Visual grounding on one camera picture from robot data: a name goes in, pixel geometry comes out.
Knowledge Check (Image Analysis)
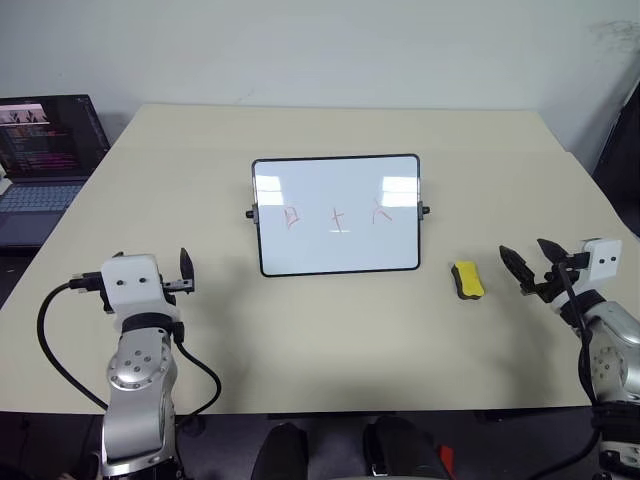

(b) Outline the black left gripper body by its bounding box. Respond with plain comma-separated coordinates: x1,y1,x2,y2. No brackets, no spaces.
158,273,196,307

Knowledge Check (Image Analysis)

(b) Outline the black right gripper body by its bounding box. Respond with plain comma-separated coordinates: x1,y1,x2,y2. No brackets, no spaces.
519,252,591,304

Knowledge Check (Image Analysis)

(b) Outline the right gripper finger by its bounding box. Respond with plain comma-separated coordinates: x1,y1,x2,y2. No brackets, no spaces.
499,244,535,294
536,238,567,264

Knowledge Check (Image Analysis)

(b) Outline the yellow and black eraser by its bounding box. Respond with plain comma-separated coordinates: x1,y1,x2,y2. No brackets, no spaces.
449,259,485,302

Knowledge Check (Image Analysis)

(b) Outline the open dark laptop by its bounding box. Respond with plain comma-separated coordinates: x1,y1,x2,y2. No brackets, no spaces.
0,94,111,249

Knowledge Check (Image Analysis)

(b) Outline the black-framed small whiteboard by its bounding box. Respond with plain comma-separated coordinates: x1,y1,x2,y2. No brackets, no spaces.
244,153,432,279

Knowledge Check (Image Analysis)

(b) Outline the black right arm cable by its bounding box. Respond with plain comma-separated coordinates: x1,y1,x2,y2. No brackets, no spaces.
555,260,601,406

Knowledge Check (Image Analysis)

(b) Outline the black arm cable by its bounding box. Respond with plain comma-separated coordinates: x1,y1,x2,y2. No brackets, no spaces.
37,272,109,412
555,260,601,406
169,322,224,436

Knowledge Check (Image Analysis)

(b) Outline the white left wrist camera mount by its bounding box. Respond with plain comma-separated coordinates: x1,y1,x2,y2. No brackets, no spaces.
101,253,182,332

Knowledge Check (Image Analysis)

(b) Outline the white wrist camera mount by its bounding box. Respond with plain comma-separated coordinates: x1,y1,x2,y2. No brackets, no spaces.
101,253,182,332
552,238,624,314

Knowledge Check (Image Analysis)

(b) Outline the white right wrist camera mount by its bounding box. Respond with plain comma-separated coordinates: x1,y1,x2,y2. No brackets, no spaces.
552,238,624,314

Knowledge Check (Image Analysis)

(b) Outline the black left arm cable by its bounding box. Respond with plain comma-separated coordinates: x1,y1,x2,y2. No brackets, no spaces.
169,322,224,436
37,272,109,412

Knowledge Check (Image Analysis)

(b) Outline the black table frame bar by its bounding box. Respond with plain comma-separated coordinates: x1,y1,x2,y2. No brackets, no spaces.
267,405,594,422

